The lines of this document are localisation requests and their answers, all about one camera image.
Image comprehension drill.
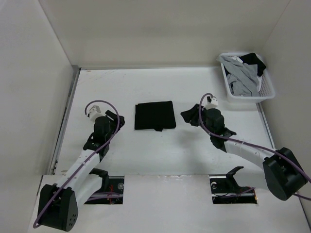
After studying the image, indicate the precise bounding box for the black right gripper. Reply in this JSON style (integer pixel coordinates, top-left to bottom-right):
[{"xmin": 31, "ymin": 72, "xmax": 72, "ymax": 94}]
[{"xmin": 180, "ymin": 103, "xmax": 214, "ymax": 136}]

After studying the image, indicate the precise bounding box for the black tank top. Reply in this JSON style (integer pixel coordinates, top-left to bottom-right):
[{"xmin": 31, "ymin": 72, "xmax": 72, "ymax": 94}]
[{"xmin": 134, "ymin": 100, "xmax": 176, "ymax": 132}]

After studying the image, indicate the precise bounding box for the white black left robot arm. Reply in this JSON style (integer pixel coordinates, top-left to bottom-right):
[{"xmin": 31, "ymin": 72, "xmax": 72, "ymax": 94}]
[{"xmin": 33, "ymin": 110, "xmax": 125, "ymax": 232}]

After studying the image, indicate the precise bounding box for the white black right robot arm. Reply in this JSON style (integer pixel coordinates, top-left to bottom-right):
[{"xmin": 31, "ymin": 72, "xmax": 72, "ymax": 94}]
[{"xmin": 181, "ymin": 104, "xmax": 311, "ymax": 201}]

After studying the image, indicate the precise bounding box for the grey tank top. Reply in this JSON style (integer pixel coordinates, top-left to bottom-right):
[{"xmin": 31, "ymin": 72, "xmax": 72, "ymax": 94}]
[{"xmin": 217, "ymin": 55, "xmax": 259, "ymax": 97}]

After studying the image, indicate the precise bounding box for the white garment in basket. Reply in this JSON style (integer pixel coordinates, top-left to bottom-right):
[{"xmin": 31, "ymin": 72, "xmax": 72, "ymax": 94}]
[{"xmin": 231, "ymin": 56, "xmax": 243, "ymax": 63}]

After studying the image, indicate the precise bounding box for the white plastic laundry basket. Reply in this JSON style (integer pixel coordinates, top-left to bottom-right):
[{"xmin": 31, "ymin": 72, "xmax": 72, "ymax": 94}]
[{"xmin": 218, "ymin": 52, "xmax": 275, "ymax": 103}]

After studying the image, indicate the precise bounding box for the black garment in basket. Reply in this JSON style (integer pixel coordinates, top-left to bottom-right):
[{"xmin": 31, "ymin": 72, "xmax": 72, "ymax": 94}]
[{"xmin": 240, "ymin": 53, "xmax": 267, "ymax": 77}]

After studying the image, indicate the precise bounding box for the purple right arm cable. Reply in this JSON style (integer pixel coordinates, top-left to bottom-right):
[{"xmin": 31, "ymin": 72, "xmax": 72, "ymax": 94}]
[{"xmin": 199, "ymin": 93, "xmax": 311, "ymax": 201}]

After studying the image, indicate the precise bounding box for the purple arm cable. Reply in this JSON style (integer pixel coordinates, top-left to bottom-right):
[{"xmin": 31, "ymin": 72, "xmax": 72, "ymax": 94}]
[
  {"xmin": 33, "ymin": 99, "xmax": 122, "ymax": 229},
  {"xmin": 199, "ymin": 93, "xmax": 311, "ymax": 201}
]

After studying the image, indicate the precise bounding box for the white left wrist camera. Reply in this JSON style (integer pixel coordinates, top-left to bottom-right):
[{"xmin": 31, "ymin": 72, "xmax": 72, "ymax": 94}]
[{"xmin": 87, "ymin": 105, "xmax": 103, "ymax": 122}]

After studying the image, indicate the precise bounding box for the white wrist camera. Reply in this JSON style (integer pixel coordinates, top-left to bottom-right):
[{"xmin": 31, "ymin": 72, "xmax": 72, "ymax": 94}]
[
  {"xmin": 87, "ymin": 105, "xmax": 103, "ymax": 122},
  {"xmin": 205, "ymin": 96, "xmax": 218, "ymax": 110}
]

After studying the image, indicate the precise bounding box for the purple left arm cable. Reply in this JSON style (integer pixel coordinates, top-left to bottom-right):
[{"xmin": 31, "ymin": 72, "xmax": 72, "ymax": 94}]
[{"xmin": 33, "ymin": 99, "xmax": 122, "ymax": 229}]

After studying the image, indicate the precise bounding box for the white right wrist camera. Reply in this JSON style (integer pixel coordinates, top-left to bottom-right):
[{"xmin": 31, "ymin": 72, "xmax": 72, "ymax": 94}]
[{"xmin": 205, "ymin": 96, "xmax": 218, "ymax": 110}]

